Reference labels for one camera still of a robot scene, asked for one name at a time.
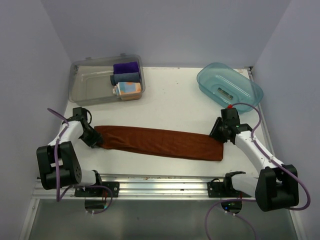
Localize label inside teal bin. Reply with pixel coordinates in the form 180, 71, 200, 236
217, 87, 234, 101

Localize grey transparent plastic bin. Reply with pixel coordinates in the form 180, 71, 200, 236
68, 54, 146, 106

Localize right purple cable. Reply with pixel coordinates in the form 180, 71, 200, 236
204, 102, 312, 240

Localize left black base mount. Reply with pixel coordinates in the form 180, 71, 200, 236
74, 181, 120, 198

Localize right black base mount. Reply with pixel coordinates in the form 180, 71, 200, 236
206, 178, 250, 198

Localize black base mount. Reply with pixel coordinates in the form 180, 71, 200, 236
74, 181, 120, 198
206, 178, 250, 198

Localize teal transparent plastic bin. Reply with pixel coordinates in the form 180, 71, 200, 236
196, 62, 264, 114

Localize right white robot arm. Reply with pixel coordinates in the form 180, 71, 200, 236
209, 107, 299, 212

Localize aluminium mounting rail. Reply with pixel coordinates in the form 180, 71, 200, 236
32, 173, 261, 201

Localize colourful polka dot towel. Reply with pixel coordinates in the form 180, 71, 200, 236
112, 82, 142, 101

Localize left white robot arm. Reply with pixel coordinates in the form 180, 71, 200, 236
36, 107, 104, 197

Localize purple rolled towel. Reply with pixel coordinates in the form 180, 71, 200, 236
113, 61, 140, 75

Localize brown towel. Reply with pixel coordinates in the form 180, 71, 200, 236
94, 125, 224, 162

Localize grey-blue rolled towel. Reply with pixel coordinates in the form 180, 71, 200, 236
110, 72, 140, 86

